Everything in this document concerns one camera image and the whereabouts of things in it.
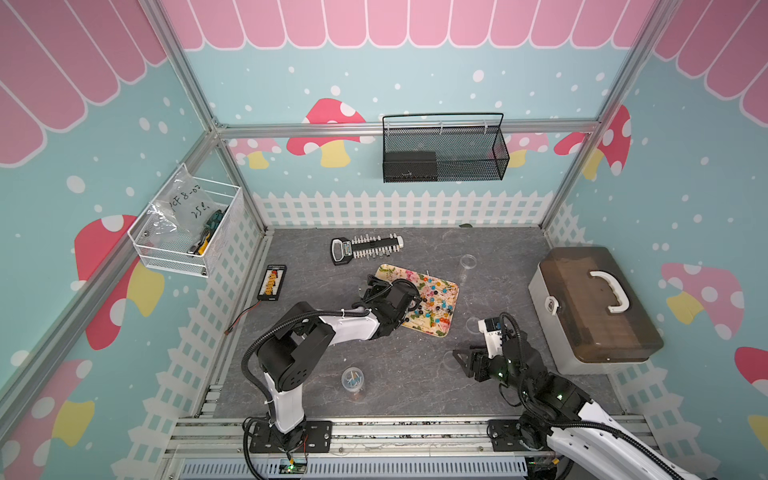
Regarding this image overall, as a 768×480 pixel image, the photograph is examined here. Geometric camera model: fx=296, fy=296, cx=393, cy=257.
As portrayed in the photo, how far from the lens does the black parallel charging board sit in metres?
1.02

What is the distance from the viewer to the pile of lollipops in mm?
961

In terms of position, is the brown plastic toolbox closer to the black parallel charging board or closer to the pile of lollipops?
the pile of lollipops
